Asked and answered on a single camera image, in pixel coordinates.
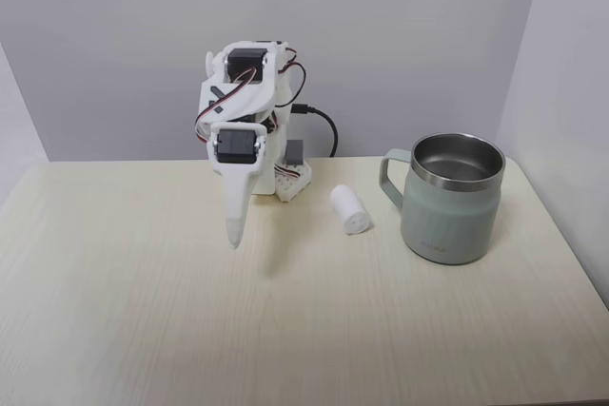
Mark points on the white dressing roll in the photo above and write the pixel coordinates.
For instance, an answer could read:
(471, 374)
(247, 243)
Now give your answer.
(349, 210)

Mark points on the grey block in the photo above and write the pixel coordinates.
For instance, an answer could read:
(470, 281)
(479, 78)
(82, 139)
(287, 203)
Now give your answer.
(295, 151)

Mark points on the green steel mug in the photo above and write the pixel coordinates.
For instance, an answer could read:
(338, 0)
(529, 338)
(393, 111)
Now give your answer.
(452, 206)

